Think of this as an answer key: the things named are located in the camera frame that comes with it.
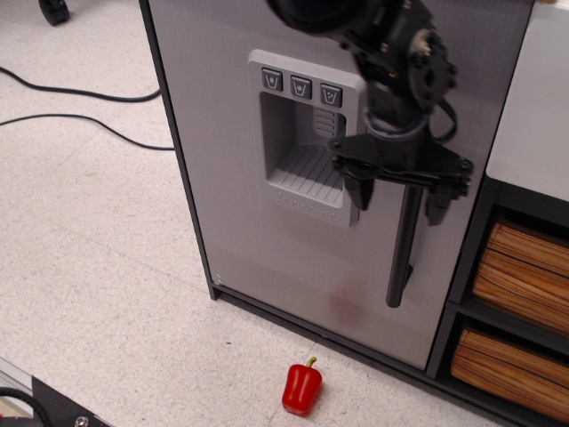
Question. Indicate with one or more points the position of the aluminium rail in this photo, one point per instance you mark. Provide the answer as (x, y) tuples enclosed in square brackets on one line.
[(14, 378)]

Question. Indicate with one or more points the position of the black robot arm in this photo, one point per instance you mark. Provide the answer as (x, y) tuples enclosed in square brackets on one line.
[(407, 74)]

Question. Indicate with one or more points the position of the grey ice water dispenser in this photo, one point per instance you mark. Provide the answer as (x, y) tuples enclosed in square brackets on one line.
[(299, 107)]

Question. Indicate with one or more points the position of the white counter top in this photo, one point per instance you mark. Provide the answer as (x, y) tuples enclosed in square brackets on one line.
[(530, 149)]

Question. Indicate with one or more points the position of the black caster wheel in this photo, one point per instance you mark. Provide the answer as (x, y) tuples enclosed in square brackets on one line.
[(54, 11)]

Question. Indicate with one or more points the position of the red bell pepper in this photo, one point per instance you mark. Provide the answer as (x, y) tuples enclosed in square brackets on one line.
[(302, 386)]

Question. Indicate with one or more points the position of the black base plate with screw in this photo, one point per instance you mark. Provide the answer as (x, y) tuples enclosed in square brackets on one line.
[(63, 411)]

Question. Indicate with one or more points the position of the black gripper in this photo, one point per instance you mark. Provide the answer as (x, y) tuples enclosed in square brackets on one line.
[(415, 157)]

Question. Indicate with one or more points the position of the grey toy fridge door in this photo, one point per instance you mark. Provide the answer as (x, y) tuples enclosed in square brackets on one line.
[(329, 279)]

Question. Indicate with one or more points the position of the black fridge door handle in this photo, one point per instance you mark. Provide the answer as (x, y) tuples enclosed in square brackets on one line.
[(399, 272)]

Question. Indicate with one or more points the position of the dark grey fridge cabinet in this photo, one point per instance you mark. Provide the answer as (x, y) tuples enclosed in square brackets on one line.
[(495, 200)]

